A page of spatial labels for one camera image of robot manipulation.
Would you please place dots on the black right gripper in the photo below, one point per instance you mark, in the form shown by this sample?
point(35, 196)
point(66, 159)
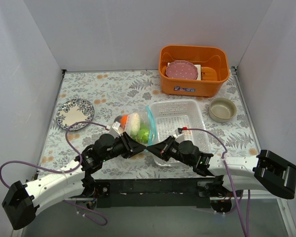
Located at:
point(169, 145)

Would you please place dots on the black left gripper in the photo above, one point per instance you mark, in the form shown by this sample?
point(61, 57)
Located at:
point(126, 144)

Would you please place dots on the orange tangerine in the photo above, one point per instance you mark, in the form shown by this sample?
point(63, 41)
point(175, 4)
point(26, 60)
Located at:
point(123, 120)

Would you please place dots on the green bell pepper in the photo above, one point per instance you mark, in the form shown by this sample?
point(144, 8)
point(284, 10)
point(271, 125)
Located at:
point(143, 135)

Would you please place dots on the white radish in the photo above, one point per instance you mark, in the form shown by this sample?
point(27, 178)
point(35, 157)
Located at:
point(133, 124)

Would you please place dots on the clear zip top bag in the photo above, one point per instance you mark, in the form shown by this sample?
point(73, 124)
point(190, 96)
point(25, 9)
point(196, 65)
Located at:
point(147, 121)

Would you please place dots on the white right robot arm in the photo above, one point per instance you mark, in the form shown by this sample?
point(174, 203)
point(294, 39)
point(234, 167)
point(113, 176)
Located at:
point(265, 171)

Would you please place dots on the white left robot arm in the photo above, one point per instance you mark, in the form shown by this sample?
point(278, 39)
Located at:
point(23, 202)

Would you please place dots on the white plastic basket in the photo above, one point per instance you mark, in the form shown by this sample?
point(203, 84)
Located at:
point(172, 114)

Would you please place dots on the black base bar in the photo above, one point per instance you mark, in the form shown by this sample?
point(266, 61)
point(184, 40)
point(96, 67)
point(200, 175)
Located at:
point(199, 192)

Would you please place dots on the blue floral plate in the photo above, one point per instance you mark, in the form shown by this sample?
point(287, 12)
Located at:
point(74, 110)

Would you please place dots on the floral tablecloth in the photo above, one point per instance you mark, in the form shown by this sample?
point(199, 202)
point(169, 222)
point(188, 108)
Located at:
point(119, 93)

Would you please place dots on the beige ceramic bowl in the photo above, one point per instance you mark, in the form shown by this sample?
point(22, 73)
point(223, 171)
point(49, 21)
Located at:
point(222, 110)

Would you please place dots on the orange soap dish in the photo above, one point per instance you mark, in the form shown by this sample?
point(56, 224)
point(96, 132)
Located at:
point(208, 74)

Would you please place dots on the orange plastic tub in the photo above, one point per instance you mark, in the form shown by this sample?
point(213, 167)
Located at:
point(200, 56)

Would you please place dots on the pink dotted plate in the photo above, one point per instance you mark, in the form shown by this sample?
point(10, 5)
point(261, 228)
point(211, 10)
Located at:
point(181, 69)

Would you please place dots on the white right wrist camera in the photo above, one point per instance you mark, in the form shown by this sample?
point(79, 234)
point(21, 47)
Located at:
point(178, 135)

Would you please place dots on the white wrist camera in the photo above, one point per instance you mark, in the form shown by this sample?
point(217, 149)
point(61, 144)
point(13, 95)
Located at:
point(178, 135)
point(115, 130)

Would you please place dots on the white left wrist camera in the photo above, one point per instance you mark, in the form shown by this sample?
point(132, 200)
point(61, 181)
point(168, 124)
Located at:
point(115, 130)

